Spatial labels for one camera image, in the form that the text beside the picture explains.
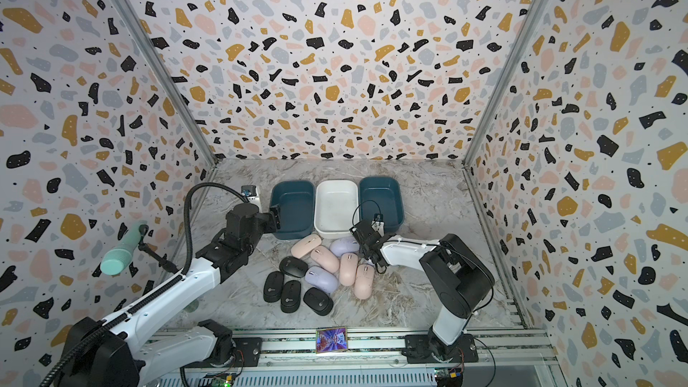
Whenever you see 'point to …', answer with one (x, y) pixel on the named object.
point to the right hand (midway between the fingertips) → (374, 246)
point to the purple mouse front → (318, 278)
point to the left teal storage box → (296, 202)
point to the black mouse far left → (273, 285)
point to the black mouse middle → (291, 296)
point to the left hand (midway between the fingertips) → (275, 206)
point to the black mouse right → (318, 301)
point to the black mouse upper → (294, 266)
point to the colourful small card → (329, 339)
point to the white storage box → (336, 204)
